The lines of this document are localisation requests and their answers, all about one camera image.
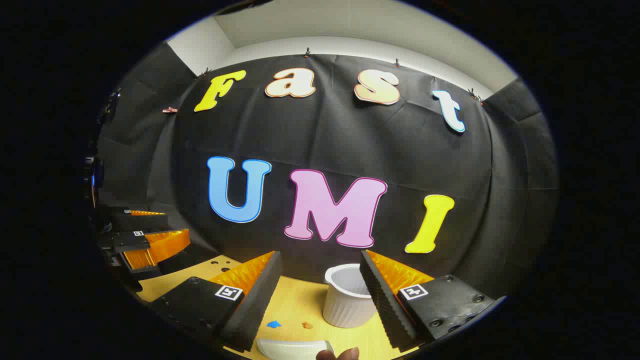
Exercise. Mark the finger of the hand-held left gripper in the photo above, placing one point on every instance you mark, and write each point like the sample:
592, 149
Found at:
140, 222
130, 242

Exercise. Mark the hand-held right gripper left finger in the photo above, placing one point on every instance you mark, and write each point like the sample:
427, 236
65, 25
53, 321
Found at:
260, 300

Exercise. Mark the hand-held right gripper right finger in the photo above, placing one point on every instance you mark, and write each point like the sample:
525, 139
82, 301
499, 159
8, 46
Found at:
382, 305

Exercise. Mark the blue paper trash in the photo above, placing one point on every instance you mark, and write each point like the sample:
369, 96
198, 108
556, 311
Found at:
273, 324

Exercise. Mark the white ribbed garbage bin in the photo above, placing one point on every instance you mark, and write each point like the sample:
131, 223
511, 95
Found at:
345, 305

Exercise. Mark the white plastic dustpan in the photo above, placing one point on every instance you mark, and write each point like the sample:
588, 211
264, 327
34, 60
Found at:
292, 349

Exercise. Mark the wooden desktop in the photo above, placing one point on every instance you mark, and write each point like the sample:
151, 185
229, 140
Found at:
295, 305

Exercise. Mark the black backdrop cloth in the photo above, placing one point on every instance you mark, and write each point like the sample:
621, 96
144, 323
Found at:
350, 135

